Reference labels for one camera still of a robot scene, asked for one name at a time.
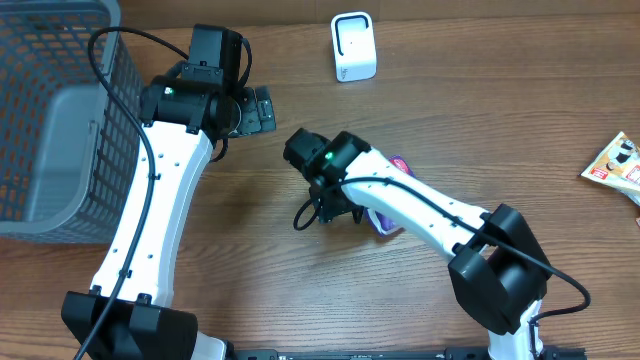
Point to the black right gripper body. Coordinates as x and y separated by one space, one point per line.
330 204

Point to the red purple snack packet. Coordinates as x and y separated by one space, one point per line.
382 224

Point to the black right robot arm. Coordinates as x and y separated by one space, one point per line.
498 270

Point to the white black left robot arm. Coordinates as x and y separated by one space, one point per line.
185 119

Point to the white barcode scanner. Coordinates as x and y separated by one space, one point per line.
353 41

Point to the grey plastic mesh basket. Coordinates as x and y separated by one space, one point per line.
68 154

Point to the yellow orange snack bag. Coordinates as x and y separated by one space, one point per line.
617 166

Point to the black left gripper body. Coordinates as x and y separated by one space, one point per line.
255 115

